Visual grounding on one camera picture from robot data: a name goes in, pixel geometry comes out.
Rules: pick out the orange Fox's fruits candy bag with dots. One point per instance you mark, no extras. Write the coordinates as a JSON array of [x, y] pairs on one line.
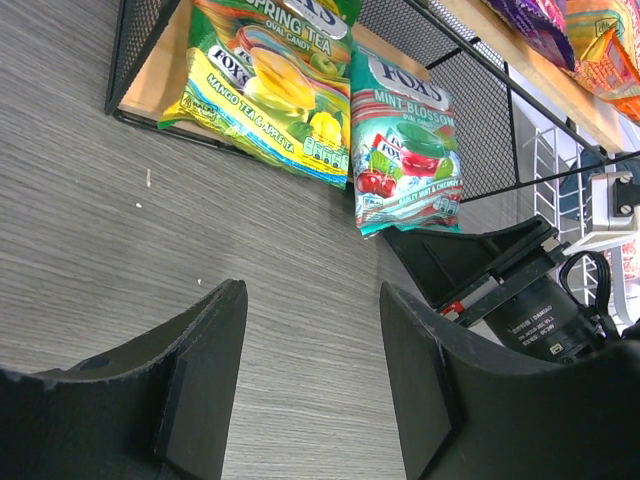
[[604, 35]]

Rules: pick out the black wire wooden shelf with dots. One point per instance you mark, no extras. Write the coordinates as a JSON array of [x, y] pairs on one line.
[[460, 45]]

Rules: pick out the teal Fox's blossom candy bag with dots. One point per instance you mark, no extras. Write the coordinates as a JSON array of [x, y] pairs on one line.
[[406, 167]]

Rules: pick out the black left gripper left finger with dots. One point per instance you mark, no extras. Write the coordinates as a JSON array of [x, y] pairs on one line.
[[156, 407]]

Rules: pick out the dark blue plate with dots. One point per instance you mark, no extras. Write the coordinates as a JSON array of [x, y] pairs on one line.
[[575, 189]]

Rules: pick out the white wire dish rack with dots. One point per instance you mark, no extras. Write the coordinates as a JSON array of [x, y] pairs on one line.
[[555, 157]]

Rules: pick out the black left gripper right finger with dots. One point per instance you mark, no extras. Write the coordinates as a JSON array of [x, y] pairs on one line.
[[467, 408]]

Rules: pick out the purple Fox's berries candy bag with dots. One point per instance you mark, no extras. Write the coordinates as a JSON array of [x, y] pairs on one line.
[[542, 25]]

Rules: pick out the green Fox's spring tea bag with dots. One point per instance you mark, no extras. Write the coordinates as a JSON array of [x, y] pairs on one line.
[[272, 78]]

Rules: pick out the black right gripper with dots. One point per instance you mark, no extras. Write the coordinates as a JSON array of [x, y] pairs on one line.
[[543, 319]]

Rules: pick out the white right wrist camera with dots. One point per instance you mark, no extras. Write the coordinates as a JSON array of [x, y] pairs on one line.
[[614, 213]]

